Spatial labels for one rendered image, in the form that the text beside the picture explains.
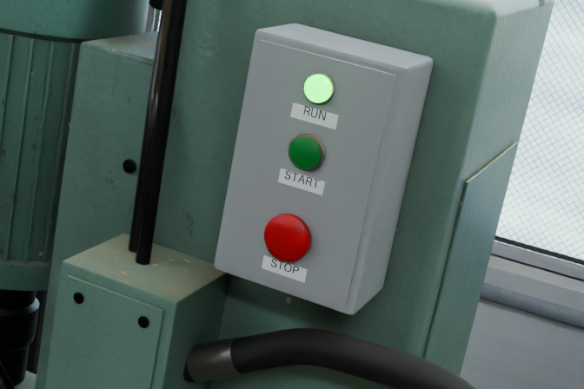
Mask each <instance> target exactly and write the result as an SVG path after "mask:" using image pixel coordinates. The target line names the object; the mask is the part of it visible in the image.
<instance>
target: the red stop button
mask: <svg viewBox="0 0 584 389"><path fill-rule="evenodd" d="M264 240H265V244H266V247H267V249H268V250H269V251H270V252H271V254H272V255H273V256H275V257H276V258H277V259H278V260H282V261H287V262H291V261H295V260H299V259H300V258H302V257H303V256H304V255H305V254H306V253H307V252H308V250H309V247H310V244H311V235H310V232H309V228H308V226H307V224H306V223H305V222H304V221H303V220H302V219H301V218H300V217H298V216H296V215H294V214H279V215H277V216H275V217H274V218H272V219H271V220H270V221H269V223H268V224H267V226H266V227H265V231H264Z"/></svg>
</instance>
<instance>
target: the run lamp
mask: <svg viewBox="0 0 584 389"><path fill-rule="evenodd" d="M303 92H304V95H305V96H306V98H307V99H308V100H309V101H310V102H312V103H313V104H316V105H323V104H326V103H328V102H330V101H331V100H332V98H333V97H334V95H335V82H334V80H333V79H332V77H331V76H330V75H329V74H327V73H325V72H322V71H316V72H313V73H311V74H309V75H308V76H307V77H306V79H305V81H304V84H303Z"/></svg>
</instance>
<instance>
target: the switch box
mask: <svg viewBox="0 0 584 389"><path fill-rule="evenodd" d="M432 68H433V59H431V58H430V57H429V56H424V55H420V54H416V53H413V52H409V51H406V50H402V49H396V48H392V47H389V46H385V45H381V44H378V43H371V42H368V41H364V40H361V39H357V38H353V37H350V36H344V35H340V34H336V33H333V32H329V31H326V30H320V29H317V28H313V27H309V26H306V25H302V24H299V23H291V24H285V25H280V26H275V27H269V28H264V29H259V30H257V31H256V33H255V39H254V43H253V49H252V54H251V58H250V64H249V73H248V78H247V82H246V88H245V93H244V97H243V103H242V112H241V117H240V121H239V127H238V132H237V137H236V146H235V151H234V156H233V161H232V166H231V171H230V176H229V185H228V190H227V195H226V201H225V205H224V210H223V215H222V225H221V229H220V234H219V240H218V244H217V250H216V258H215V264H214V265H215V268H216V269H218V270H221V271H223V272H226V273H228V274H233V275H235V276H238V277H241V278H244V279H246V280H251V281H254V282H255V283H258V284H261V285H264V286H266V287H271V288H274V289H276V290H279V291H281V292H284V293H288V294H291V295H294V296H296V297H299V298H302V299H305V300H308V301H311V302H314V303H316V304H319V305H322V306H325V307H329V308H332V309H334V310H336V311H339V312H342V313H346V314H355V313H356V312H357V311H358V310H359V309H361V308H362V307H363V306H364V305H365V304H366V303H367V302H368V301H369V300H371V299H372V298H373V297H374V296H375V295H376V294H377V293H379V292H380V291H381V290H382V288H383V284H384V281H385V276H386V272H387V268H388V262H389V257H390V254H391V249H392V246H393V241H394V238H395V230H396V227H397V222H398V219H399V214H400V211H401V206H402V200H403V196H404V192H405V187H406V184H407V179H408V173H409V169H410V165H411V161H412V157H413V153H414V149H415V142H416V138H417V134H418V130H419V126H420V122H421V115H422V111H423V107H424V103H425V99H426V95H427V91H428V84H429V80H430V77H431V72H432ZM316 71H322V72H325V73H327V74H329V75H330V76H331V77H332V79H333V80H334V82H335V95H334V97H333V98H332V100H331V101H330V102H328V103H326V104H323V105H316V104H313V103H312V102H310V101H309V100H308V99H307V98H306V96H305V95H304V92H303V84H304V81H305V79H306V77H307V76H308V75H309V74H311V73H313V72H316ZM293 102H294V103H297V104H301V105H303V106H307V107H310V108H313V109H319V110H322V111H326V112H329V113H332V114H335V115H339V116H338V121H337V124H336V129H331V128H327V127H324V126H321V125H318V124H314V123H312V122H306V121H303V120H300V119H296V118H294V117H290V116H291V111H292V106H293ZM302 132H309V133H313V134H315V135H317V136H318V137H319V138H320V139H321V140H322V142H323V144H324V146H325V149H326V156H325V160H324V162H323V164H322V165H321V166H320V167H319V168H317V169H315V170H313V171H302V170H300V169H298V168H296V167H295V166H294V165H293V164H292V162H291V161H290V159H289V153H288V148H289V143H290V141H291V139H292V138H293V137H294V136H295V135H298V134H300V133H302ZM281 168H283V169H286V170H288V171H292V172H295V173H297V174H300V175H306V176H308V177H312V178H315V179H317V180H321V181H325V184H324V189H323V193H322V195H320V194H315V193H312V192H309V191H306V190H303V189H300V188H295V187H292V186H290V185H287V184H283V183H280V182H278V179H279V174H280V170H281ZM279 214H294V215H296V216H298V217H300V218H301V219H302V220H303V221H304V222H305V223H306V224H307V226H308V228H309V232H310V235H311V244H310V247H309V250H308V252H307V253H306V254H305V255H304V256H303V257H302V258H300V259H299V260H295V261H291V262H287V261H284V262H287V263H289V264H292V265H295V266H298V267H302V268H305V269H308V270H307V273H306V278H305V282H301V281H299V280H294V279H291V278H289V277H286V276H283V275H280V274H276V273H273V272H270V271H268V270H266V269H263V268H262V261H263V256H264V255H266V256H268V257H271V258H274V259H277V258H276V257H275V256H273V255H272V254H271V252H270V251H269V250H268V249H267V247H266V244H265V240H264V231H265V227H266V226H267V224H268V223H269V221H270V220H271V219H272V218H274V217H275V216H277V215H279ZM277 260H278V259H277Z"/></svg>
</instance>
